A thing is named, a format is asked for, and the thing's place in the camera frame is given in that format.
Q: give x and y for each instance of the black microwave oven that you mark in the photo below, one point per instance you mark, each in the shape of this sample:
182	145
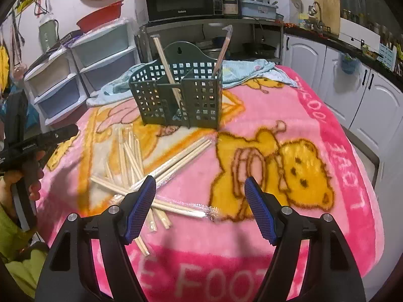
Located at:
179	0

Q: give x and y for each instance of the pile of chopsticks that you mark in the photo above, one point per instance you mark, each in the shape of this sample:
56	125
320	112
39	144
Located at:
132	163

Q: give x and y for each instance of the person's left forearm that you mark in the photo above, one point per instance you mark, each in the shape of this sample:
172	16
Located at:
19	270

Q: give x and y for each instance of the wooden chopstick pair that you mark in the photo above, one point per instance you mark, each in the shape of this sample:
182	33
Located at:
224	47
163	63

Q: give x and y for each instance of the metal kitchen shelf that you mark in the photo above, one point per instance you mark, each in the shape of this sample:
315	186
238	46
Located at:
204	22

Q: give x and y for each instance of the metal faucet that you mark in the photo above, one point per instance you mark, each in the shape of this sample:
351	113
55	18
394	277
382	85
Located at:
319	25

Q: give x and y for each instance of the white counter box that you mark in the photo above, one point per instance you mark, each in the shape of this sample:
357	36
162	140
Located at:
359	34

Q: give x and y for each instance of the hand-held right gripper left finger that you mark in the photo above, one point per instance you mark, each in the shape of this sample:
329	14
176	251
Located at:
141	207

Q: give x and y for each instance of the light blue towel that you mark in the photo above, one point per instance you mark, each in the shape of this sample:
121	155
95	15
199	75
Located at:
242	69

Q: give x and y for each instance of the black kitchen countertop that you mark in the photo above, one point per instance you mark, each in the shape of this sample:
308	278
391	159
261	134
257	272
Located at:
335	44

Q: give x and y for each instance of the pink printed blanket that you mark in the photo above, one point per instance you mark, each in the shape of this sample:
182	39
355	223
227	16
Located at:
314	234

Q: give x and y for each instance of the blue hanging bag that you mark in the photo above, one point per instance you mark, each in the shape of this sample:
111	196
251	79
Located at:
349	64

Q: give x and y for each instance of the patterned bowl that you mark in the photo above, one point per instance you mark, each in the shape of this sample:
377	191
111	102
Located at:
369	52

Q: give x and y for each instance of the yellow container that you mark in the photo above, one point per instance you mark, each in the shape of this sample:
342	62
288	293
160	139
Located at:
303	21

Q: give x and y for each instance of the white drawer unit green drawers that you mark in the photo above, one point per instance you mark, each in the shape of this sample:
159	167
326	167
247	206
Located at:
100	44

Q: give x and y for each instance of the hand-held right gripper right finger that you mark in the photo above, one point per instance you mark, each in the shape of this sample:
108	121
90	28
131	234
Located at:
258	207

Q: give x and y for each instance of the blue dish rack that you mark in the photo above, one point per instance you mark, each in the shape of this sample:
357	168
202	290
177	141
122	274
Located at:
258	9

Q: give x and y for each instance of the dark flat tray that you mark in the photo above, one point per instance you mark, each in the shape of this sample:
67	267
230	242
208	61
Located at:
64	39

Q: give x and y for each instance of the person's left hand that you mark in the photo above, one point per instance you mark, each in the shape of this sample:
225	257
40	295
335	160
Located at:
35	190

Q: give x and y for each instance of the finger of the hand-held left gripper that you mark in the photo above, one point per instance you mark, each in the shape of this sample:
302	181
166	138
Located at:
59	135

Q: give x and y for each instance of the green plastic utensil basket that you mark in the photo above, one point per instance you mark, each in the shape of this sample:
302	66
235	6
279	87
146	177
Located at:
201	100

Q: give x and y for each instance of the red plastic basin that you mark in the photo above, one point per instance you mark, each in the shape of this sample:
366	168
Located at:
100	15

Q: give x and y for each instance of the row of spice jars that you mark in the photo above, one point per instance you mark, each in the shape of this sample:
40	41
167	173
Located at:
366	22

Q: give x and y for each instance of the steel pot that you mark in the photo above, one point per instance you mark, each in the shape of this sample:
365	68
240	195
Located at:
211	52

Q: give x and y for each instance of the blue knife holder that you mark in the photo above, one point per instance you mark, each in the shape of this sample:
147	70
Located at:
387	56

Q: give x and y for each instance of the black wok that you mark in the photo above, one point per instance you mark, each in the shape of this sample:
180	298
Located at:
258	49

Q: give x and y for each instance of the white kitchen cabinets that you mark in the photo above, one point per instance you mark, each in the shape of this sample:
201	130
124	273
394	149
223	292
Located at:
305	59

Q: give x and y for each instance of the wooden cutting board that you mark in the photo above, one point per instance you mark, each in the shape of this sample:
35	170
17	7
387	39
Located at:
329	12

